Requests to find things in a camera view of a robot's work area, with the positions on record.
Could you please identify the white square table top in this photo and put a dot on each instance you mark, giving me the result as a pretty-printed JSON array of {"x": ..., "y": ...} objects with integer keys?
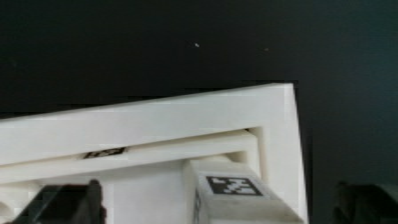
[{"x": 139, "y": 173}]

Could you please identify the white L-shaped obstacle fixture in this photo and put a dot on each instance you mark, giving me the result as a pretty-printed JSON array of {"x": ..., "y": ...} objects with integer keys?
[{"x": 98, "y": 130}]

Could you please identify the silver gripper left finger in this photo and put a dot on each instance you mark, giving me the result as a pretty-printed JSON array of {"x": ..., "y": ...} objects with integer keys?
[{"x": 66, "y": 204}]

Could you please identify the white table leg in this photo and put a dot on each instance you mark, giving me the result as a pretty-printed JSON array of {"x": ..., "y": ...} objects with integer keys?
[{"x": 229, "y": 199}]

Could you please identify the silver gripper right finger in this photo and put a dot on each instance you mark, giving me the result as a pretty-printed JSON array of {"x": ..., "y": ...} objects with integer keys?
[{"x": 366, "y": 204}]

